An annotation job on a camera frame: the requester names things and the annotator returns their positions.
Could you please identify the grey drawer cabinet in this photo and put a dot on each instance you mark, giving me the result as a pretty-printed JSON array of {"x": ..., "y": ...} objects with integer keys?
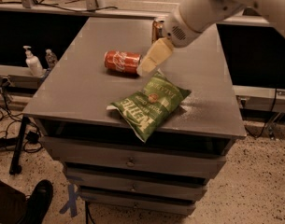
[{"x": 101, "y": 153}]

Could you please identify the small clear plastic bottle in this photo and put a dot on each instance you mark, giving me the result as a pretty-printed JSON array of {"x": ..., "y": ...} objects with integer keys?
[{"x": 51, "y": 58}]

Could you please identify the gold soda can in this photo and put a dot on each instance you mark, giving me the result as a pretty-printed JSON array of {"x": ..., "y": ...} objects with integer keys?
[{"x": 157, "y": 27}]

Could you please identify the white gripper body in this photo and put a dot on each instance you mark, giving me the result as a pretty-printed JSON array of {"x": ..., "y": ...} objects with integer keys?
[{"x": 176, "y": 31}]

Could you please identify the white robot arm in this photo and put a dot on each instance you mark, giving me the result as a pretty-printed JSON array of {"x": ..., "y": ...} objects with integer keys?
[{"x": 192, "y": 17}]

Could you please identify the black metal stand leg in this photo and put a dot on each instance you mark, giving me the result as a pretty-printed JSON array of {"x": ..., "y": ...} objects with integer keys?
[{"x": 15, "y": 168}]

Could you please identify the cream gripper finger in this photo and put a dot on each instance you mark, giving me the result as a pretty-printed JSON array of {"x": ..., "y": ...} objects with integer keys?
[{"x": 159, "y": 51}]

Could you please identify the red coke can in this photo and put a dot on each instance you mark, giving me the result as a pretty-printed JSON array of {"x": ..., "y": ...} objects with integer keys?
[{"x": 122, "y": 61}]

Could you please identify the grey metal ledge rail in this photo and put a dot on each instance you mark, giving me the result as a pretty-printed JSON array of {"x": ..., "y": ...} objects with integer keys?
[{"x": 20, "y": 77}]

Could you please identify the green Kettle chips bag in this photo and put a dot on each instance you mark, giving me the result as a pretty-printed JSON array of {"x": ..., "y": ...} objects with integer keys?
[{"x": 147, "y": 109}]

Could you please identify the dark trouser leg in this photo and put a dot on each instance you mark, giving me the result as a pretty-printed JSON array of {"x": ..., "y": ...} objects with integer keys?
[{"x": 12, "y": 204}]

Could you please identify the white pump soap bottle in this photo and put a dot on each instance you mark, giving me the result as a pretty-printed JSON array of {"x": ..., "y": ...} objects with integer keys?
[{"x": 33, "y": 62}]

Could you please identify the blue tape cross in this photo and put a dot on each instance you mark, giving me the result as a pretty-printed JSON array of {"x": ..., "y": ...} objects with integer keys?
[{"x": 73, "y": 204}]

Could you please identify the black shoe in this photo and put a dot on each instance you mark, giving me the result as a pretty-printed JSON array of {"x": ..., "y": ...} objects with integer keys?
[{"x": 39, "y": 203}]

